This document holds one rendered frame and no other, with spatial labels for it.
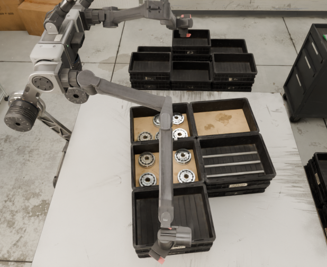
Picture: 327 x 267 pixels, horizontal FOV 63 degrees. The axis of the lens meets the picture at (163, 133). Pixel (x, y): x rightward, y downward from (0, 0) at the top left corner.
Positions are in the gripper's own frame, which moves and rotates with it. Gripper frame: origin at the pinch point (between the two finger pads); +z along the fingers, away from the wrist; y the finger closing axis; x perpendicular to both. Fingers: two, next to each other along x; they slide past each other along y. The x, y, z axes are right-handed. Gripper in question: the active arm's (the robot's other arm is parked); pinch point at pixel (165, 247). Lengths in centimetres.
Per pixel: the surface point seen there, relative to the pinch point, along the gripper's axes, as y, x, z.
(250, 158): 76, -11, 22
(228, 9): 350, 126, 98
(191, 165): 52, 17, 22
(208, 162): 60, 9, 22
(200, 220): 25.9, -4.7, 21.4
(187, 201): 30.7, 6.6, 21.6
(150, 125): 62, 55, 22
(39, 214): -21, 118, 106
